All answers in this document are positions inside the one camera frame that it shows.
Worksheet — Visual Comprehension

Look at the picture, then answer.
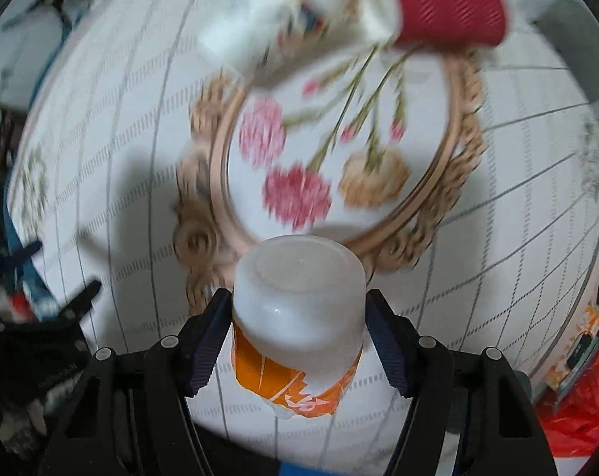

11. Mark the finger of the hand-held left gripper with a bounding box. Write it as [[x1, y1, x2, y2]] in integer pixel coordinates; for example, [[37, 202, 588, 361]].
[[46, 280, 103, 335]]

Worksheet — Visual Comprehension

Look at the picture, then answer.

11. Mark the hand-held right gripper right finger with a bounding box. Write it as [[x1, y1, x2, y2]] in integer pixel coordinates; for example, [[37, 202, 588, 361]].
[[365, 288, 559, 476]]

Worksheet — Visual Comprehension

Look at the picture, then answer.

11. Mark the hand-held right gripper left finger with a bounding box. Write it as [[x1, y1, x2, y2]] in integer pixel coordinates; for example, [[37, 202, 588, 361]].
[[36, 288, 233, 476]]

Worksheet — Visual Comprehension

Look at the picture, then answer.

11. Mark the white cup with orange label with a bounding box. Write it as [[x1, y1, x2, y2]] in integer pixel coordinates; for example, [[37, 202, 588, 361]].
[[230, 235, 367, 420]]

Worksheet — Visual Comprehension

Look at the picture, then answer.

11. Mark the blue bag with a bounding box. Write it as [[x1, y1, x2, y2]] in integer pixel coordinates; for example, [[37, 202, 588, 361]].
[[1, 228, 57, 322]]

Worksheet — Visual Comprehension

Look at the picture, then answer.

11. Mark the white floral tablecloth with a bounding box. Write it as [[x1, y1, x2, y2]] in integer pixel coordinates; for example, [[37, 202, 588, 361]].
[[6, 0, 599, 459]]

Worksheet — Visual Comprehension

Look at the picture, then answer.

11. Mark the orange and white box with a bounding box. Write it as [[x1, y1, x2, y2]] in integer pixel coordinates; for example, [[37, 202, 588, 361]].
[[546, 301, 599, 392]]

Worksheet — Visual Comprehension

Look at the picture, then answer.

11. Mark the red plastic bag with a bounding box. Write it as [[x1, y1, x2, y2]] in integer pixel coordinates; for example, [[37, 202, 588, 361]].
[[536, 349, 599, 458]]

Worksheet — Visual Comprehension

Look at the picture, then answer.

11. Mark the white bottle with red cap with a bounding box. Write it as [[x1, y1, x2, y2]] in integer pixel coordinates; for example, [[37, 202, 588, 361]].
[[197, 0, 360, 81]]

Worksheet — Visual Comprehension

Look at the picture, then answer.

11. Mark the red and white bottle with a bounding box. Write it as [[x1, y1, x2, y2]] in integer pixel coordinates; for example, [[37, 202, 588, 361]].
[[354, 0, 509, 51]]

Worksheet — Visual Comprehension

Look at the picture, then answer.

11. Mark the grey chair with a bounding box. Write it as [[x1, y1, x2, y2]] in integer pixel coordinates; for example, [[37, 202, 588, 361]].
[[531, 0, 599, 106]]

